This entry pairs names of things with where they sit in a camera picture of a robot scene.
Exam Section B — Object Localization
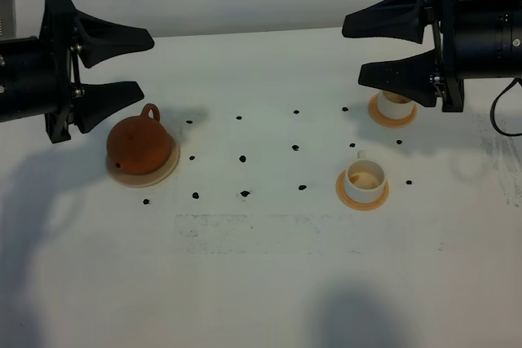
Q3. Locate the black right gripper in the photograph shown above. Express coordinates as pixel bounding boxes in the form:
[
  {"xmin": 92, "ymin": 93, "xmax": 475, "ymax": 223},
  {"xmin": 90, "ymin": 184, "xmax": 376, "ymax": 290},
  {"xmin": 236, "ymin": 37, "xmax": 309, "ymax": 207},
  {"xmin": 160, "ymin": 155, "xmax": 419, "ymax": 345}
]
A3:
[{"xmin": 342, "ymin": 0, "xmax": 521, "ymax": 112}]

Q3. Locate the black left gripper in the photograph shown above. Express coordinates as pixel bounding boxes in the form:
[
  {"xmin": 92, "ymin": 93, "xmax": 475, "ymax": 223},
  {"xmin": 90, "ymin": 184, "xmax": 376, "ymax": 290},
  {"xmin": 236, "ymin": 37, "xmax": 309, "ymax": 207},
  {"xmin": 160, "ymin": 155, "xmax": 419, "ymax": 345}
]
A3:
[{"xmin": 1, "ymin": 0, "xmax": 154, "ymax": 143}]

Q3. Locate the brown clay teapot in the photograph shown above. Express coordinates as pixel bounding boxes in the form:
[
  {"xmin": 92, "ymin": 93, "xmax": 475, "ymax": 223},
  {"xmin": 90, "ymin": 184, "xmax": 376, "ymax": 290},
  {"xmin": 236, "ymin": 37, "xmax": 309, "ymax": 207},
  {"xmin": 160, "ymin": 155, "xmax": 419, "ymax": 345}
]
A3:
[{"xmin": 106, "ymin": 104, "xmax": 172, "ymax": 175}]

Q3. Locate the beige round teapot coaster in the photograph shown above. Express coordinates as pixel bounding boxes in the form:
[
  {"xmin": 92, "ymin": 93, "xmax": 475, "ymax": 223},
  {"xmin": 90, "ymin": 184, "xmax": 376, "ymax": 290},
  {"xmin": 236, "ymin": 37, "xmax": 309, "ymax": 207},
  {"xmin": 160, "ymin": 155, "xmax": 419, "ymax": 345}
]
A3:
[{"xmin": 105, "ymin": 136, "xmax": 180, "ymax": 188}]

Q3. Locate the far white teacup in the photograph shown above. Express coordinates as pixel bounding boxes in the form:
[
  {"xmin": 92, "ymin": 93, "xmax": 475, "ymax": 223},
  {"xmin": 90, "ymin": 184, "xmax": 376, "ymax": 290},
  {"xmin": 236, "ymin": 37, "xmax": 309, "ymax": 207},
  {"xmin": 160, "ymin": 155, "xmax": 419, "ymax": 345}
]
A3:
[{"xmin": 377, "ymin": 90, "xmax": 415, "ymax": 120}]

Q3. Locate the white teacup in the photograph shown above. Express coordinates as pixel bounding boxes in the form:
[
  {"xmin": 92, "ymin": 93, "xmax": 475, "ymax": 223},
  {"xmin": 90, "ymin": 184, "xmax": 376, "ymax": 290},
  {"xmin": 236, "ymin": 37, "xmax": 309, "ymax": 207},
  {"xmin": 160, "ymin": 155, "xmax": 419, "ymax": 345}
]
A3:
[
  {"xmin": 344, "ymin": 150, "xmax": 387, "ymax": 205},
  {"xmin": 377, "ymin": 90, "xmax": 415, "ymax": 120}
]

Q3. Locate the far orange saucer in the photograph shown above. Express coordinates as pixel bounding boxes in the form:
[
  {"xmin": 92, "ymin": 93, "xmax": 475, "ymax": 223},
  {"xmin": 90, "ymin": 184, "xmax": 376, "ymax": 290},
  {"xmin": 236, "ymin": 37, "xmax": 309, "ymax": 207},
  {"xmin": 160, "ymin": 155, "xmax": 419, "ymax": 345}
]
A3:
[{"xmin": 368, "ymin": 93, "xmax": 417, "ymax": 128}]

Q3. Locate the orange saucer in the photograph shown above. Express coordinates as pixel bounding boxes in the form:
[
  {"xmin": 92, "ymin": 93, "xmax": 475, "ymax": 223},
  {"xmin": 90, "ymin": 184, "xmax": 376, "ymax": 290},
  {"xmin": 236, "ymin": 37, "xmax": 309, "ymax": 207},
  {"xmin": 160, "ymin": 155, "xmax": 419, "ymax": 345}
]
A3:
[
  {"xmin": 368, "ymin": 93, "xmax": 417, "ymax": 128},
  {"xmin": 335, "ymin": 172, "xmax": 389, "ymax": 211}
]

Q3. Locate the near white teacup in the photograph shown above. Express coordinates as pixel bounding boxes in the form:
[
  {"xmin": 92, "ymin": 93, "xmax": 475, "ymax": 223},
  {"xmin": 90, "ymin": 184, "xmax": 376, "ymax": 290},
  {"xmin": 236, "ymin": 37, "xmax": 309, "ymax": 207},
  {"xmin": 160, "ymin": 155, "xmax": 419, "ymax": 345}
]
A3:
[{"xmin": 344, "ymin": 150, "xmax": 387, "ymax": 205}]

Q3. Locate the near orange saucer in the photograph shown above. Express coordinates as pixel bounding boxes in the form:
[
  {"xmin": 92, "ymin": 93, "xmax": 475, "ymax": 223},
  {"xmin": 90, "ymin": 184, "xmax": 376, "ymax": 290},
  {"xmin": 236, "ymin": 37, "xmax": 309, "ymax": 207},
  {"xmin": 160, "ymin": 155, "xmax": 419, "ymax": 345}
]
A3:
[{"xmin": 335, "ymin": 172, "xmax": 389, "ymax": 211}]

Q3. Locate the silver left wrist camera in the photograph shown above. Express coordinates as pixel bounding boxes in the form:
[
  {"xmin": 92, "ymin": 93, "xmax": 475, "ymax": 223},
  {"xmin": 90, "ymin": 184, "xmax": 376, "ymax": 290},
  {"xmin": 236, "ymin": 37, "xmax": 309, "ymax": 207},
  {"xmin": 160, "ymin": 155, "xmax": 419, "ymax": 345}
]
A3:
[{"xmin": 0, "ymin": 0, "xmax": 16, "ymax": 40}]

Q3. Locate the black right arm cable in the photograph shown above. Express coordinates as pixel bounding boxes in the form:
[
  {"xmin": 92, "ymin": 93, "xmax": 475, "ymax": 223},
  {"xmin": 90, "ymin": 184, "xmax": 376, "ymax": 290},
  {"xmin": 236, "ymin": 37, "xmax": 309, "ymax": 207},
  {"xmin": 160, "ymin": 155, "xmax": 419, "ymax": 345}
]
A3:
[{"xmin": 489, "ymin": 77, "xmax": 522, "ymax": 136}]

